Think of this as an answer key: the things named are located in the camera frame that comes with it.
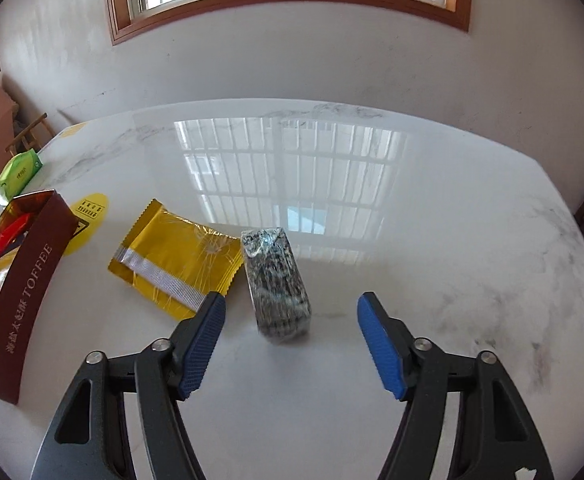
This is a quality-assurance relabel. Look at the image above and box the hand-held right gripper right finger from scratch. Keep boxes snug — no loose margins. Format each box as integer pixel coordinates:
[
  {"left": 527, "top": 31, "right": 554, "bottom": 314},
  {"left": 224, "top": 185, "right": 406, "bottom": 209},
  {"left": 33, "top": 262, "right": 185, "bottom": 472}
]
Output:
[{"left": 357, "top": 292, "right": 555, "bottom": 480}]

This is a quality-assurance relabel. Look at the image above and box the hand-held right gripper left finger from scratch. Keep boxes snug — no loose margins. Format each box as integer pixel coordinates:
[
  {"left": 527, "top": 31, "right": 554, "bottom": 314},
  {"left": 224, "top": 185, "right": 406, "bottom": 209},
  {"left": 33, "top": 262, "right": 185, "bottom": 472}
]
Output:
[{"left": 30, "top": 291, "right": 227, "bottom": 480}]

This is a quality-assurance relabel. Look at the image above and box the gold packet with silver stripe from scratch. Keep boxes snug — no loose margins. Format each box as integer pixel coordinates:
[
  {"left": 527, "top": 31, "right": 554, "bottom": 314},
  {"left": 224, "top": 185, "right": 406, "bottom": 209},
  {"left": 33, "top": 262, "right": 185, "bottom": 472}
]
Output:
[{"left": 108, "top": 199, "right": 245, "bottom": 322}]

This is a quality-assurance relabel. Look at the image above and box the dark speckled snack packet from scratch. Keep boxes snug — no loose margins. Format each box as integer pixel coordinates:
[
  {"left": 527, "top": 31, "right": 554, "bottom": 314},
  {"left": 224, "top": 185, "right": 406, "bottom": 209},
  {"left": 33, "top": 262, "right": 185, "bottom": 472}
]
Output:
[{"left": 241, "top": 227, "right": 313, "bottom": 345}]

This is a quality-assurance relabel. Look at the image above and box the gold rectangular tin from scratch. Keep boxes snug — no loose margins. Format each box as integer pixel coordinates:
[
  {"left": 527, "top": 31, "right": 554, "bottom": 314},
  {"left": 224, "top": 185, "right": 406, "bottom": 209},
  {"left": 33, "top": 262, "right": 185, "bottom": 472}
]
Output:
[{"left": 0, "top": 189, "right": 76, "bottom": 406}]

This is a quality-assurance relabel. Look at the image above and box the red snack packet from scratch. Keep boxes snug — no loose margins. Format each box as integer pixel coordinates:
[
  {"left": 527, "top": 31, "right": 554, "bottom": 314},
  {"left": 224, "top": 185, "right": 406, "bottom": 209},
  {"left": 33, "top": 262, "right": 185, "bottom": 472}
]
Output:
[{"left": 0, "top": 212, "right": 35, "bottom": 263}]

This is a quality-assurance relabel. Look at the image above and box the round yellow sticker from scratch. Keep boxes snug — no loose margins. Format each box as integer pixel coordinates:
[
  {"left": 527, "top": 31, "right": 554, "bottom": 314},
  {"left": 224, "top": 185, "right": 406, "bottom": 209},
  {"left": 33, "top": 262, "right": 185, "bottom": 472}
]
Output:
[{"left": 62, "top": 192, "right": 109, "bottom": 257}]

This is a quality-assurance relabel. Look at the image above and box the green tissue pack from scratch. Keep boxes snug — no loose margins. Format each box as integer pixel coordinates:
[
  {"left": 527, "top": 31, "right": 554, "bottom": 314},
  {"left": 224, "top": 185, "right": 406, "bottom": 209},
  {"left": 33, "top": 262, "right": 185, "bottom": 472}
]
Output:
[{"left": 0, "top": 151, "right": 43, "bottom": 207}]

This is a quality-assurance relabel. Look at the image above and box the light wooden chair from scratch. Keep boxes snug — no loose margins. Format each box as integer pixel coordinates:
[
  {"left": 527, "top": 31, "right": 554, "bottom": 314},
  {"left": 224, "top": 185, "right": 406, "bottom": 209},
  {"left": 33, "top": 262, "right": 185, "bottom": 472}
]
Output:
[{"left": 6, "top": 112, "right": 55, "bottom": 156}]

